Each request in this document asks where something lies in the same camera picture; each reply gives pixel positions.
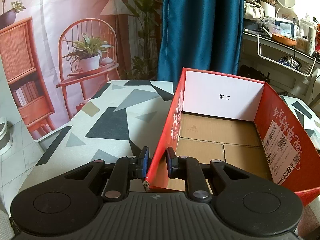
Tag red strawberry cardboard box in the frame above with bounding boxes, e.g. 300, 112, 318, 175
146, 68, 319, 205

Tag geometric patterned tablecloth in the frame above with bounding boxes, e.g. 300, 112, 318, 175
17, 80, 320, 205

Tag blue curtain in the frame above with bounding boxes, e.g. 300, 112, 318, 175
157, 0, 244, 81

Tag cluttered white vanity desk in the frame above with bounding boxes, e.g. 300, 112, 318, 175
240, 31, 319, 107

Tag pink printed backdrop cloth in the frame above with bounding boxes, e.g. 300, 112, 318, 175
1, 0, 162, 140

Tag orange shallow dish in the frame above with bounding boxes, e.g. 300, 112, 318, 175
272, 33, 297, 47

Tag white bag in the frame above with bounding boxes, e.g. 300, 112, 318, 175
244, 2, 265, 21

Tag cotton swab box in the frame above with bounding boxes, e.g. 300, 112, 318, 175
295, 36, 308, 54

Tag orange artificial flowers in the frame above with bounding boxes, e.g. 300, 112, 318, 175
313, 16, 320, 52

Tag white brush holder cup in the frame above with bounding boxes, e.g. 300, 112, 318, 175
260, 0, 277, 17

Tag white cosmetic bottle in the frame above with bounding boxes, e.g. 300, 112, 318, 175
306, 27, 316, 56

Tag white round mirror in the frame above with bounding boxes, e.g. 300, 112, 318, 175
276, 0, 299, 25

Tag white wire basket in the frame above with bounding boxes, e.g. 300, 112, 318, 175
257, 35, 317, 77

